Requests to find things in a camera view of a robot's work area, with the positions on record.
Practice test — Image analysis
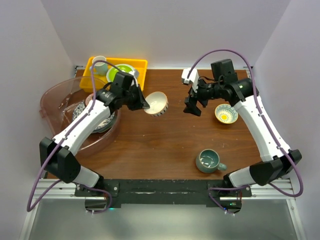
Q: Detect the purple cable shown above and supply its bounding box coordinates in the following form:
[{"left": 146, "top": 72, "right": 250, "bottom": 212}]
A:
[
  {"left": 26, "top": 59, "right": 140, "bottom": 215},
  {"left": 187, "top": 48, "right": 305, "bottom": 217}
]

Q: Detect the pale green white mug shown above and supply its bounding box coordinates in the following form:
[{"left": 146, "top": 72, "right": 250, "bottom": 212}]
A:
[{"left": 89, "top": 55, "right": 108, "bottom": 76}]

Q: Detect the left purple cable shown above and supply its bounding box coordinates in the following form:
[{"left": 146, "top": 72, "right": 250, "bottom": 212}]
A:
[{"left": 26, "top": 59, "right": 140, "bottom": 215}]

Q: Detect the red patterned bowl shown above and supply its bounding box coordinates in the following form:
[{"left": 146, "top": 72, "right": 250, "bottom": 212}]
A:
[{"left": 84, "top": 93, "right": 94, "bottom": 106}]

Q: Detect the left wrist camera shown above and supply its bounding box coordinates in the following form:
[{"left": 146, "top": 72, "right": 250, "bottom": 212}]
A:
[{"left": 129, "top": 69, "right": 139, "bottom": 85}]

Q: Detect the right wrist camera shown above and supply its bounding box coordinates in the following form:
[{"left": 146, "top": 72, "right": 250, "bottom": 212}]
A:
[{"left": 181, "top": 67, "right": 199, "bottom": 93}]

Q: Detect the lime green plate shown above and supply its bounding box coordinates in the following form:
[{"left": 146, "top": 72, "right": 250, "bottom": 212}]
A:
[{"left": 106, "top": 63, "right": 136, "bottom": 83}]

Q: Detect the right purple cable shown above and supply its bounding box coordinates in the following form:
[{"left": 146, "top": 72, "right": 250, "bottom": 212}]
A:
[{"left": 187, "top": 48, "right": 305, "bottom": 217}]

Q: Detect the dark floral plate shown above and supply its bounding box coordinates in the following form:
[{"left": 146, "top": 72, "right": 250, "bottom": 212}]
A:
[{"left": 72, "top": 101, "right": 117, "bottom": 121}]

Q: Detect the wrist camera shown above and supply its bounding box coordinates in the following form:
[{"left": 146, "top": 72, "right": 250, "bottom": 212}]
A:
[
  {"left": 129, "top": 69, "right": 139, "bottom": 85},
  {"left": 181, "top": 67, "right": 199, "bottom": 93}
]

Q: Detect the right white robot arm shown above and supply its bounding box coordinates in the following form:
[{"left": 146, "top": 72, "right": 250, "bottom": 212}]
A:
[{"left": 181, "top": 59, "right": 302, "bottom": 197}]

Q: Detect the green rim lettered plate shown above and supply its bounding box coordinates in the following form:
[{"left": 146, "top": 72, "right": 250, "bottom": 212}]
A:
[{"left": 92, "top": 115, "right": 117, "bottom": 134}]

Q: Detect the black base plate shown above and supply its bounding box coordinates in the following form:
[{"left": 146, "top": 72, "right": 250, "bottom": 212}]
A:
[{"left": 74, "top": 178, "right": 251, "bottom": 209}]

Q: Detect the yellow rim blue bowl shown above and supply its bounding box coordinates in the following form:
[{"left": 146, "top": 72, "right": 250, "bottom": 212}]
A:
[{"left": 214, "top": 103, "right": 239, "bottom": 125}]

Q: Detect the clear pink plastic bin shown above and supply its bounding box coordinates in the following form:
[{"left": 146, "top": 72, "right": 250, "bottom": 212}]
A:
[{"left": 40, "top": 76, "right": 121, "bottom": 157}]

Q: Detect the teal ceramic mug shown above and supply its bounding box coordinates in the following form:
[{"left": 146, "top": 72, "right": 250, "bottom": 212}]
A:
[{"left": 195, "top": 149, "right": 227, "bottom": 174}]

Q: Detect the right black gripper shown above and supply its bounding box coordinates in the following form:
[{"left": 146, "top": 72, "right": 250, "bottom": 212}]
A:
[{"left": 183, "top": 77, "right": 223, "bottom": 117}]

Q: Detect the white bowl orange rim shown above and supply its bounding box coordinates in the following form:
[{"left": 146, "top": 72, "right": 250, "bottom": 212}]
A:
[{"left": 144, "top": 91, "right": 169, "bottom": 117}]

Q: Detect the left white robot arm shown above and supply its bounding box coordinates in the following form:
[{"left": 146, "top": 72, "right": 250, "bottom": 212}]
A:
[{"left": 39, "top": 71, "right": 150, "bottom": 196}]

